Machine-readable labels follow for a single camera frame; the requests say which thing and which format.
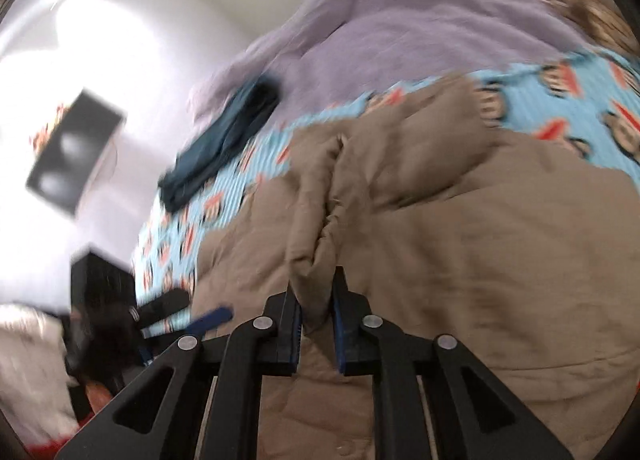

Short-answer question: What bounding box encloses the brown padded jacket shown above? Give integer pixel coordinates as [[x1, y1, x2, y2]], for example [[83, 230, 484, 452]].
[[192, 73, 640, 460]]

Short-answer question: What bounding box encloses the blue printed blanket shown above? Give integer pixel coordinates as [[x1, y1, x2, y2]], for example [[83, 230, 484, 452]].
[[132, 48, 640, 341]]

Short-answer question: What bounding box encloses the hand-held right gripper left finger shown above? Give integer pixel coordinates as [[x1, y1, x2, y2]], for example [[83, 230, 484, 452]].
[[55, 287, 303, 460]]

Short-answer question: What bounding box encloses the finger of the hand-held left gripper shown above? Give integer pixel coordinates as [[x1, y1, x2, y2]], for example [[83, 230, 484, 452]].
[[136, 289, 192, 337], [184, 306, 235, 340]]

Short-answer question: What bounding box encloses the black wall box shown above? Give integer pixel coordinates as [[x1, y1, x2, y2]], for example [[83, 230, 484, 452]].
[[26, 88, 126, 216]]

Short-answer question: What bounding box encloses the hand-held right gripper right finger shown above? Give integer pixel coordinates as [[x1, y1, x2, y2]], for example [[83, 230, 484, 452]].
[[330, 266, 576, 460]]

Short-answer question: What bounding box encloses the lavender blanket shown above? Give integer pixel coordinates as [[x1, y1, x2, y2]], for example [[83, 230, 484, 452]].
[[187, 0, 621, 136]]

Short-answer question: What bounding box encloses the white cloth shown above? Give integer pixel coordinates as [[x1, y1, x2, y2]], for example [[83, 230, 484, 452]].
[[0, 305, 81, 446]]

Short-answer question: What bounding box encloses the dark teal garment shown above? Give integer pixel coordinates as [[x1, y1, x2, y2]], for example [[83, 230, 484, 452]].
[[159, 75, 282, 213]]

